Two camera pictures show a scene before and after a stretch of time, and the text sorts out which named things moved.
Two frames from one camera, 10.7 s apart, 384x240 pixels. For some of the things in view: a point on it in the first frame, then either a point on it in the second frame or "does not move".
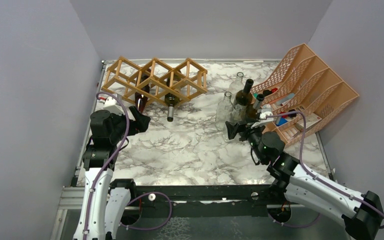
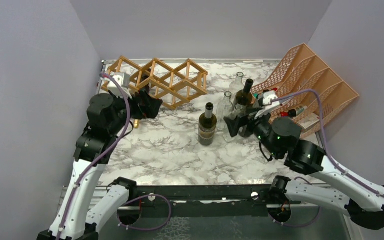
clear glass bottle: [223, 111] does not move
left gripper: [141, 123] to [151, 107]
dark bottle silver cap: [171, 99] to [207, 125]
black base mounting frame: [239, 201] does not move
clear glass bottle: [236, 85] does not move
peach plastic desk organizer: [301, 93] does not move
